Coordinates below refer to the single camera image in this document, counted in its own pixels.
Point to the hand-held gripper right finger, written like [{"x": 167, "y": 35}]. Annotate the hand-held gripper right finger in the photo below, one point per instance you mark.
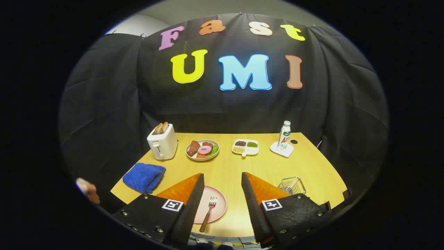
[{"x": 255, "y": 208}]

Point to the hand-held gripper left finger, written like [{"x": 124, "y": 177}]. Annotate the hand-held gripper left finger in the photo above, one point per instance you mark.
[{"x": 190, "y": 208}]

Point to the pink round plate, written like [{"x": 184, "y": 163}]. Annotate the pink round plate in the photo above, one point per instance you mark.
[{"x": 219, "y": 201}]

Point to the orange carrot slice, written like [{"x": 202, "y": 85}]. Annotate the orange carrot slice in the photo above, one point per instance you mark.
[{"x": 201, "y": 156}]

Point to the blue folded towel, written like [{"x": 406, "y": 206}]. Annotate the blue folded towel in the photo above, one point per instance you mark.
[{"x": 144, "y": 177}]

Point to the grey food plate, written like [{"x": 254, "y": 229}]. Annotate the grey food plate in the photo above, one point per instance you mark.
[{"x": 213, "y": 156}]

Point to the white divided dish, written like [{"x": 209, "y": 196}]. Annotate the white divided dish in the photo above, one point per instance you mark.
[{"x": 251, "y": 151}]

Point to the large brown meat piece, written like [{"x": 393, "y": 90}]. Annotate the large brown meat piece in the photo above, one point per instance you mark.
[{"x": 193, "y": 148}]

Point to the pink ham slice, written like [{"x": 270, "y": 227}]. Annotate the pink ham slice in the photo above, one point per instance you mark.
[{"x": 204, "y": 150}]

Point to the pile of yellow soybeans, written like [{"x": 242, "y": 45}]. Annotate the pile of yellow soybeans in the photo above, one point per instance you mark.
[{"x": 238, "y": 149}]

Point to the white square coaster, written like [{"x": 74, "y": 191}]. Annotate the white square coaster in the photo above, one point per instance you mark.
[{"x": 281, "y": 152}]

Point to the green lettuce leaf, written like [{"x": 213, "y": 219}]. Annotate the green lettuce leaf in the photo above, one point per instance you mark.
[{"x": 215, "y": 150}]

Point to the pile of green beans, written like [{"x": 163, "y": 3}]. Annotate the pile of green beans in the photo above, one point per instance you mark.
[{"x": 252, "y": 144}]

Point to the small brown meat piece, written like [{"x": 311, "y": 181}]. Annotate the small brown meat piece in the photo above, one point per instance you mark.
[{"x": 207, "y": 144}]

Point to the pile of dark red beans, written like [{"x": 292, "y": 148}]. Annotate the pile of dark red beans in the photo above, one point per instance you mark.
[{"x": 240, "y": 143}]

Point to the white toaster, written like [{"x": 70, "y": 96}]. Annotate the white toaster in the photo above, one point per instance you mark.
[{"x": 164, "y": 144}]

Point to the white drink bottle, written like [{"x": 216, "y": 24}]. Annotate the white drink bottle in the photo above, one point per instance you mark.
[{"x": 284, "y": 137}]

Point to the toast slice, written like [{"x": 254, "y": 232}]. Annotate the toast slice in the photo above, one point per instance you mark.
[
  {"x": 164, "y": 126},
  {"x": 158, "y": 129}
]

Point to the black table edge clamp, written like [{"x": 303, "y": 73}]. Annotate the black table edge clamp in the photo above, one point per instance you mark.
[{"x": 347, "y": 193}]

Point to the black backdrop cloth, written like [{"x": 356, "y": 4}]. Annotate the black backdrop cloth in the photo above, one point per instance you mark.
[{"x": 104, "y": 104}]

